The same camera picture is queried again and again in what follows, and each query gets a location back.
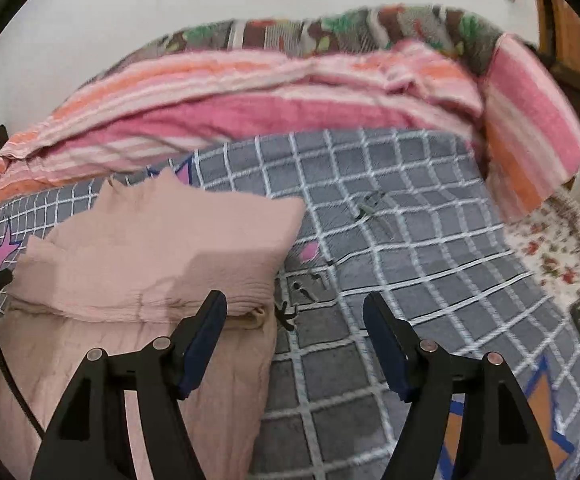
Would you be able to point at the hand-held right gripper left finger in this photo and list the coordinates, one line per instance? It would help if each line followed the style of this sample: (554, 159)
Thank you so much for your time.
(204, 340)

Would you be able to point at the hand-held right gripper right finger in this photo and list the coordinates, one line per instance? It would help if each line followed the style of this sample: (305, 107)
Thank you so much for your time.
(389, 345)

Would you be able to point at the pink knit sweater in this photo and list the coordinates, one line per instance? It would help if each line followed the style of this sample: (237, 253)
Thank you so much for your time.
(145, 240)

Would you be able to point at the grey checked star bedsheet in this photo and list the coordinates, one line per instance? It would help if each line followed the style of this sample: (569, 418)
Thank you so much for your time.
(395, 260)

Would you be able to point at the white red floral sheet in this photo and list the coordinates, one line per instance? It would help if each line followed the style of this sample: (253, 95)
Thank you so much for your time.
(555, 250)

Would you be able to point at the pink orange striped quilt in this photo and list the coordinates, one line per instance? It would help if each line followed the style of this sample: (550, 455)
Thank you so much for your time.
(270, 110)

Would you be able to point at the wooden door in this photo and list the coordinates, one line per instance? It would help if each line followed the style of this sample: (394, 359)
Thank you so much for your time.
(570, 35)

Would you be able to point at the dark wooden bed frame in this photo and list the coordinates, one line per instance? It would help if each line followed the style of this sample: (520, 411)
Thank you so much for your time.
(576, 83)

